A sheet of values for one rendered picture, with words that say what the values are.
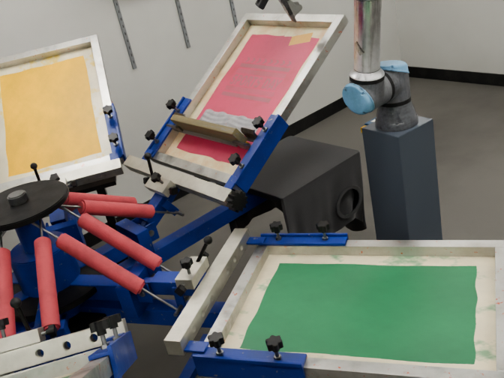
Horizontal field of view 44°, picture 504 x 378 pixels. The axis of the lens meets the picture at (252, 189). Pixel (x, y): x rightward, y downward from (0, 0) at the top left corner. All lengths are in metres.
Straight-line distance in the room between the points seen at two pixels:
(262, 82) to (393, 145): 0.61
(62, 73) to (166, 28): 1.64
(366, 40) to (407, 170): 0.51
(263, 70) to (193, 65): 2.29
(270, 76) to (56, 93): 1.09
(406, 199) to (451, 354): 0.81
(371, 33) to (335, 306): 0.85
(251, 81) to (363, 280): 1.04
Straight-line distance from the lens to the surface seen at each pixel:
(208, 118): 2.61
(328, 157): 2.75
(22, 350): 1.71
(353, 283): 1.93
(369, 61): 2.10
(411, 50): 6.55
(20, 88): 3.21
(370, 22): 2.05
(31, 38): 4.25
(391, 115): 2.26
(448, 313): 1.79
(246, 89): 2.58
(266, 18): 2.78
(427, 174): 2.39
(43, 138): 2.97
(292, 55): 2.56
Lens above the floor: 2.08
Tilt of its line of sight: 26 degrees down
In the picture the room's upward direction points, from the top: 13 degrees counter-clockwise
